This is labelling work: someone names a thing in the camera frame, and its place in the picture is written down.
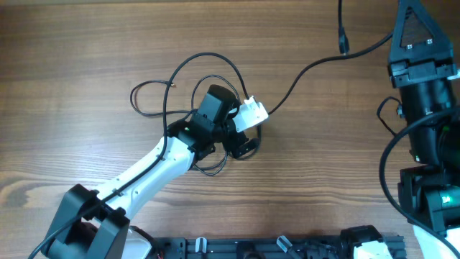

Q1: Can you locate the right camera black cable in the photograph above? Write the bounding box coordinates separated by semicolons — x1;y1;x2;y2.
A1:
378;107;460;258

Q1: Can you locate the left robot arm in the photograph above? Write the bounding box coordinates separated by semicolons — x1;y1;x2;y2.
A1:
32;85;269;258

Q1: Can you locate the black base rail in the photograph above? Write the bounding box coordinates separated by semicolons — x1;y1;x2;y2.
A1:
148;225;408;259

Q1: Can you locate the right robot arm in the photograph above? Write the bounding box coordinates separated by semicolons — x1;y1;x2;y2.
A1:
379;1;459;258

